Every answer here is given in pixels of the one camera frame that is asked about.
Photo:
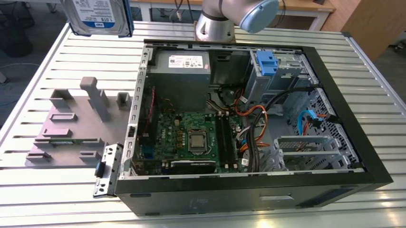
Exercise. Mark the hard disk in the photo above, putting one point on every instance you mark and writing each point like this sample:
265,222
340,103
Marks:
96,21

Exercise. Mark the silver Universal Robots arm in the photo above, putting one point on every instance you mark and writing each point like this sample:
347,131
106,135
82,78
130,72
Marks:
216,26

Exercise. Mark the green motherboard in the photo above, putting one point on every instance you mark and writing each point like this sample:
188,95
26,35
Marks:
206,121

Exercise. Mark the CPU socket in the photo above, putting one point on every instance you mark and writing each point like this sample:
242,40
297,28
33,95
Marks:
197,131

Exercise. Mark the silver CPU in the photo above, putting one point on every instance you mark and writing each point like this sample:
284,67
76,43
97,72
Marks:
197,142

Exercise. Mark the grey power supply unit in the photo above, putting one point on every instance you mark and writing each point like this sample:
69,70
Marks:
181,90

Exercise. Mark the black RAM slot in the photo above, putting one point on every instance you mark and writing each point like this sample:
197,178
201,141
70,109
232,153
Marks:
224,140
230,140

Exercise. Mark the black graphics card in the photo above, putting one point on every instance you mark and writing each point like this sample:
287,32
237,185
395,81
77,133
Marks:
190,166

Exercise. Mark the grey metal drive cage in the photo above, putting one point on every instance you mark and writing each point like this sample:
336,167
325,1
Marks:
264,85

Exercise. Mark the blue plastic drive latch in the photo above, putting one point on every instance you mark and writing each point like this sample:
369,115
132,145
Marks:
267,63

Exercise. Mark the black PC case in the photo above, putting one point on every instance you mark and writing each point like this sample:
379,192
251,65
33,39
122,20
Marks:
222,194

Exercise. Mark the grey parts rack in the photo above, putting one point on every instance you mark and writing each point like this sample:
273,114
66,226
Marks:
82,128

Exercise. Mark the green RAM stick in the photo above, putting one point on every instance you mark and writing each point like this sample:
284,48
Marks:
65,142

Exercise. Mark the wooden cabinet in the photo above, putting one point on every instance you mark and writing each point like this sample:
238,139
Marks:
375,23

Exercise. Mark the metal expansion slot bracket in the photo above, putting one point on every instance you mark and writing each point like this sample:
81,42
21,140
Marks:
112,166

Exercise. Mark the wooden desk white frame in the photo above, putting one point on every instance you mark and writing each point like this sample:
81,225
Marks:
321,7

